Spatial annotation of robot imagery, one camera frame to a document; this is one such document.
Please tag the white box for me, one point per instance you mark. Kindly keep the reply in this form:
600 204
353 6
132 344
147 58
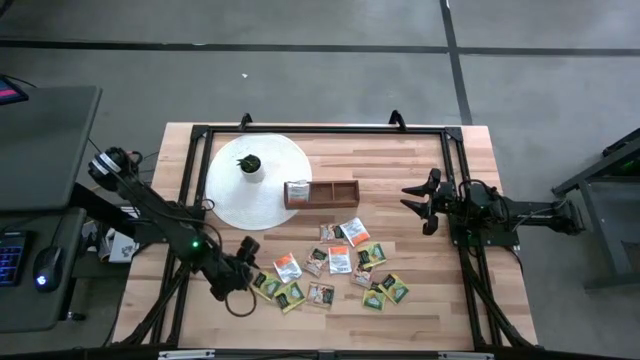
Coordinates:
122 248

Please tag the dark grey desk shelf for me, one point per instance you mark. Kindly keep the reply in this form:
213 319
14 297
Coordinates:
35 315

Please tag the wooden three-compartment tray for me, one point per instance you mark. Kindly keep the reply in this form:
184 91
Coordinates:
335 195

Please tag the yellow lemon lime tea bag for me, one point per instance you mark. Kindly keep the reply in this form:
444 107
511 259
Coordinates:
267 286
395 290
290 297
372 301
372 255

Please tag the black keyboard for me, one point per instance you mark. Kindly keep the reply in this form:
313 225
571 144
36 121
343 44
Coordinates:
11 257

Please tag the white orange Tazo tea bag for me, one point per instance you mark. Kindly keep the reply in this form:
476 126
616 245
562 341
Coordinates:
340 260
287 268
356 231
298 192

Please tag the black computer mouse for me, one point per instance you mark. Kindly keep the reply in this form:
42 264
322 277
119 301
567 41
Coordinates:
47 265

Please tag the black aluminium table frame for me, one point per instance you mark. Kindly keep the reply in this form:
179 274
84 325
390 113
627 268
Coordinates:
325 130

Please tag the white round woven placemat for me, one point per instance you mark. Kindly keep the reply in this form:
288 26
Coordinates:
235 205

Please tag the tablet with pink screen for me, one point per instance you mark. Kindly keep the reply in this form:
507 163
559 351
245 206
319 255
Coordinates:
9 93

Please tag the gold vanilla cinnamon tea bag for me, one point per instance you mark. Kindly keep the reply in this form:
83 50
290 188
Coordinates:
316 261
361 275
320 295
330 233

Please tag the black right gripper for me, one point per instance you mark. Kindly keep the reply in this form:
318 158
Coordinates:
445 200

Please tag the black frame bracket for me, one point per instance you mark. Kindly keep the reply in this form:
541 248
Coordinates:
397 119
245 120

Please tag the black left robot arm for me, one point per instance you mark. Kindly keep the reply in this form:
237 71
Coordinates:
150 200

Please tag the white pot with green plant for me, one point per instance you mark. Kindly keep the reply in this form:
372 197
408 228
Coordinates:
251 167

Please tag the silver edge bracket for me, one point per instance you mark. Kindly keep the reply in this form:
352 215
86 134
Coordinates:
466 356
186 354

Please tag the grey metal table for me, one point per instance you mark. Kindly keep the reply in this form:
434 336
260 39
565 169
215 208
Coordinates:
615 225

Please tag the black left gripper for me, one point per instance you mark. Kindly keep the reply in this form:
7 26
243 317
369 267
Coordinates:
232 270

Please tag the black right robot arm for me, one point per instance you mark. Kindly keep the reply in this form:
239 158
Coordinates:
515 215

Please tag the grey desk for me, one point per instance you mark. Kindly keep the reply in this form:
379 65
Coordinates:
45 145

